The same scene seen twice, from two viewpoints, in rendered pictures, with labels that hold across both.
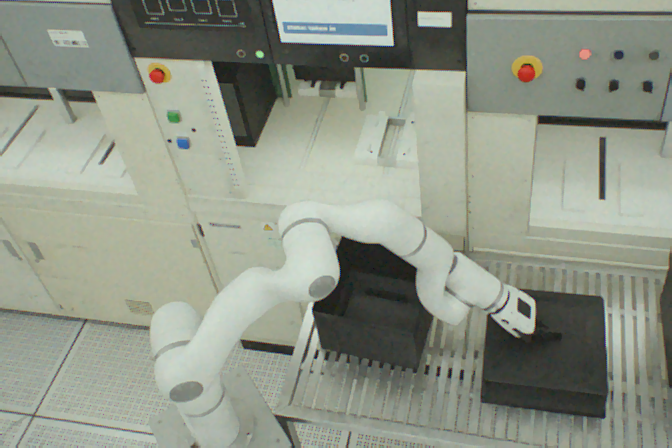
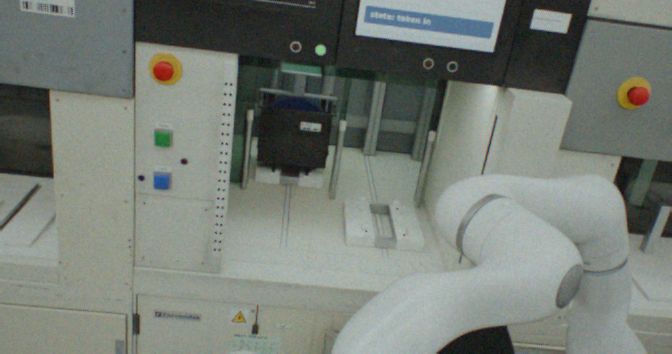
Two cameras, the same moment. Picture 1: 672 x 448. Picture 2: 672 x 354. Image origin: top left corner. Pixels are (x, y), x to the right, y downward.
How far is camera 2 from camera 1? 116 cm
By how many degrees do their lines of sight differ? 30
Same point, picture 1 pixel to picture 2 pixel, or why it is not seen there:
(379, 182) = (383, 263)
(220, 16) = not seen: outside the picture
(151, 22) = not seen: outside the picture
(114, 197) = (17, 271)
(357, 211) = (581, 182)
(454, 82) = (561, 99)
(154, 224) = (67, 315)
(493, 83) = (591, 111)
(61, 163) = not seen: outside the picture
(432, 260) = (627, 285)
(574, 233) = not seen: hidden behind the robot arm
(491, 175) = not seen: hidden behind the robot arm
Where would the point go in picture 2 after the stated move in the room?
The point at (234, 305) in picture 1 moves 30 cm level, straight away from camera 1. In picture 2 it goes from (401, 330) to (270, 214)
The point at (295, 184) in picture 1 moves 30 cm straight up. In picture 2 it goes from (281, 261) to (294, 151)
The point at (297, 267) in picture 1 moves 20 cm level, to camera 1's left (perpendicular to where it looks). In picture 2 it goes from (534, 249) to (384, 268)
